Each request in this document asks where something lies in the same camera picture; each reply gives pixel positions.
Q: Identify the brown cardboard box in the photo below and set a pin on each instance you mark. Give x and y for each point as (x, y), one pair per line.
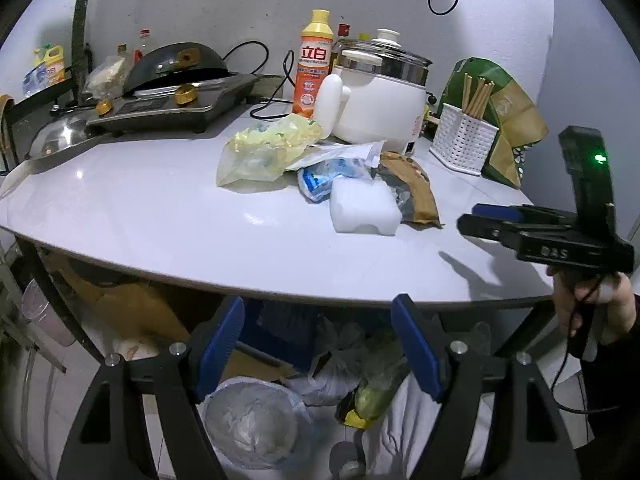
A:
(135, 305)

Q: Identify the white foam block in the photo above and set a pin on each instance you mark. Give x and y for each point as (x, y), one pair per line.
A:
(365, 207)

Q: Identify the blue plastic crate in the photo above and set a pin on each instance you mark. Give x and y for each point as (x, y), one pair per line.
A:
(285, 330)

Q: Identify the bundle of wooden chopsticks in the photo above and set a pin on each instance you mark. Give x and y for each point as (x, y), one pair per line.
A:
(475, 97)

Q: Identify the yellow detergent jug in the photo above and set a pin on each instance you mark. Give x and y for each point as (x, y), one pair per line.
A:
(54, 65)

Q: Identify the steel wok lid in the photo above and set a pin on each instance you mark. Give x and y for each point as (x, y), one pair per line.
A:
(60, 137)

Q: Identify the bin with clear liner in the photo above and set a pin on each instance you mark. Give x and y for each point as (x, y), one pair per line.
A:
(255, 420)

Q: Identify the white plastic bag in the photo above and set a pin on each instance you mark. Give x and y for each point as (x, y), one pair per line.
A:
(330, 370)

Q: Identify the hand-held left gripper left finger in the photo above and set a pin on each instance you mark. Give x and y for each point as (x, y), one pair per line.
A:
(220, 350)

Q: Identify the blue and white plastic wrapper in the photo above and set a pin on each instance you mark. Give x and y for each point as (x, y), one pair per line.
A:
(325, 175)

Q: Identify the brown paper wrapper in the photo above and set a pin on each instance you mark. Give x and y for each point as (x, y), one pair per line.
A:
(420, 190)

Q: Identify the green and brown paper bag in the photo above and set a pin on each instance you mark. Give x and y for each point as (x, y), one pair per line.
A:
(515, 110)

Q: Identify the clear bottle with red label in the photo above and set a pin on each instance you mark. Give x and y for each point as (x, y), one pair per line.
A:
(144, 42)

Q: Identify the white plastic basket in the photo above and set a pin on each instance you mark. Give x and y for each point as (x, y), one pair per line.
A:
(462, 140)

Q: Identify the green and yellow bag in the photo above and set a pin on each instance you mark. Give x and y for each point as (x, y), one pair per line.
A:
(375, 385)

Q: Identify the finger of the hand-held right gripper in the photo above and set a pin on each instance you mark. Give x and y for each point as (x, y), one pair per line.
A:
(480, 225)
(492, 210)

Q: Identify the black wok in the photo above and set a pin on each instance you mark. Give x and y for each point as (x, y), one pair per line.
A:
(170, 62)

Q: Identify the white cloth bundle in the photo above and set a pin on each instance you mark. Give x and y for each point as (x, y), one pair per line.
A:
(400, 435)

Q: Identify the grey refrigerator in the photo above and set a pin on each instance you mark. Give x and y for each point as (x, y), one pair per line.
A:
(590, 75)

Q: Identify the dark bottle with red cap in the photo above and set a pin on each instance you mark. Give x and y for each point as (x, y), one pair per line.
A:
(342, 30)

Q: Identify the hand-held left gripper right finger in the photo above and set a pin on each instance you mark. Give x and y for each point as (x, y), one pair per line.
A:
(415, 345)

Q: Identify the glass lid with white knob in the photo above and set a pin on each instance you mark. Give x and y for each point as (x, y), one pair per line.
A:
(387, 40)

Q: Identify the orange dish soap bottle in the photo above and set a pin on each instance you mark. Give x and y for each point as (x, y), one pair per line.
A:
(312, 70)

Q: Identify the dark drain pipe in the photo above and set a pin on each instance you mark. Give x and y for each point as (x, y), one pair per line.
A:
(80, 25)

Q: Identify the black shelf rack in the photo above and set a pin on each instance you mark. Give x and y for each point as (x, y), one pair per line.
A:
(35, 100)

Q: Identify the small glass bottle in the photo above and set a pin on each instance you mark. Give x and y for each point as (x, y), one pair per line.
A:
(122, 51)

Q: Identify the portable gas stove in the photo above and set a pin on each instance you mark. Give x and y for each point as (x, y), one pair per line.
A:
(165, 107)

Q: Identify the pink plastic bucket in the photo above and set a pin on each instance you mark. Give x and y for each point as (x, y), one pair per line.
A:
(47, 315)

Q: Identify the yellow plastic bag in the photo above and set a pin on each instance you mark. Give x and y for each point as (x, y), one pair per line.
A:
(265, 145)

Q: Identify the blue and white packet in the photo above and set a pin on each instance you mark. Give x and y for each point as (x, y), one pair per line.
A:
(34, 80)

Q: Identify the yellow cloth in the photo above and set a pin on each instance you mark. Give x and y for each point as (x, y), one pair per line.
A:
(4, 110)

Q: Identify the person's right hand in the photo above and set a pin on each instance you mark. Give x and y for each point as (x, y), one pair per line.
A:
(620, 305)

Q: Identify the clear bag of white food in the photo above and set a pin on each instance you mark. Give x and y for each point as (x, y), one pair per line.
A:
(105, 77)

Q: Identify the white electric cooker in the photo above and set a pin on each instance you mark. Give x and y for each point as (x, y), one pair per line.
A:
(380, 110)

